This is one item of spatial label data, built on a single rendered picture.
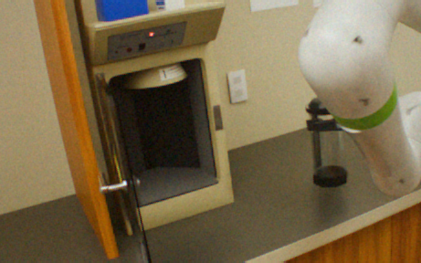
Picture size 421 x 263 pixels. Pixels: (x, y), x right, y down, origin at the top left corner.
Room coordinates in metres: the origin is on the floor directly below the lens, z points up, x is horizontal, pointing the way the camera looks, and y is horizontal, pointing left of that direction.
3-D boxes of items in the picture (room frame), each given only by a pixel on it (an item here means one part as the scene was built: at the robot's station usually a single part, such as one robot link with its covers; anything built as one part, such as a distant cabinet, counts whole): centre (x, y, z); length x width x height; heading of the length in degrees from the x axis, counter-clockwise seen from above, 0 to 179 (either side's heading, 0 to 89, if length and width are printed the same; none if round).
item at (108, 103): (1.02, 0.20, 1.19); 0.30 x 0.01 x 0.40; 14
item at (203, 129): (1.36, 0.15, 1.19); 0.26 x 0.24 x 0.35; 112
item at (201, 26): (1.19, 0.09, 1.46); 0.32 x 0.12 x 0.10; 112
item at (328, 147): (1.28, -0.32, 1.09); 0.11 x 0.11 x 0.21
